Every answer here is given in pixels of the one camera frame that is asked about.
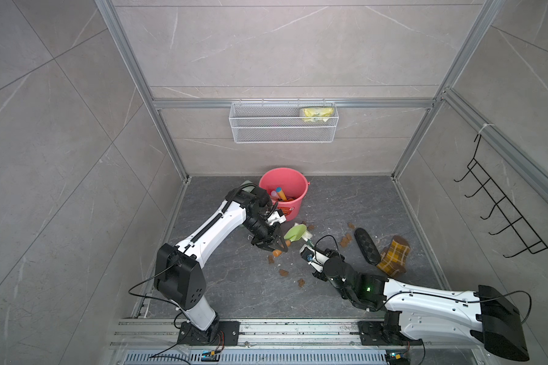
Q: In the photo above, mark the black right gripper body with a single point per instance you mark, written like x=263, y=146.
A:
x=332, y=255

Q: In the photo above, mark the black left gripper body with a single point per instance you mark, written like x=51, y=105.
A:
x=264, y=236

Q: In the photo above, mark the green trowel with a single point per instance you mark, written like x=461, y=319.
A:
x=292, y=235

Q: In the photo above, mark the white cleaning brush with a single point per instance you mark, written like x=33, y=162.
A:
x=307, y=237

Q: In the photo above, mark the purple trowel pink handle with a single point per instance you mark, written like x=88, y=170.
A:
x=274, y=195

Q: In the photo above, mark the yellow toy trowel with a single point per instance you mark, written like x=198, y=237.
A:
x=282, y=196

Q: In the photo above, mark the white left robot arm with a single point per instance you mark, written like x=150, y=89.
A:
x=179, y=276

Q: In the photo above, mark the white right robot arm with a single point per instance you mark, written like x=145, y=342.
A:
x=416, y=314

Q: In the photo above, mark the soil lumps near black brush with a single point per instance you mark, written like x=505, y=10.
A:
x=347, y=238

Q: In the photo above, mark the black oval brush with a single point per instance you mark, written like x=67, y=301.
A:
x=367, y=246

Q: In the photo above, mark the pink plastic bucket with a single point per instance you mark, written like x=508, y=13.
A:
x=294, y=185

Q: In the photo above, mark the mint green tissue box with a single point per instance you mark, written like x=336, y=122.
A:
x=248, y=186

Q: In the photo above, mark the plaid brown cloth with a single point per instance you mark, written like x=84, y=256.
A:
x=394, y=256

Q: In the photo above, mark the yellow sponge in basket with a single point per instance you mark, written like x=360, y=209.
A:
x=317, y=114

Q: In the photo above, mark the white wire wall basket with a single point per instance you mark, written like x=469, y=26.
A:
x=279, y=122

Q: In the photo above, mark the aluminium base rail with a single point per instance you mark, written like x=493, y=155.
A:
x=275, y=341

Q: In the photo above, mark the black wall hook rack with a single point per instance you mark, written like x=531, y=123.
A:
x=513, y=220

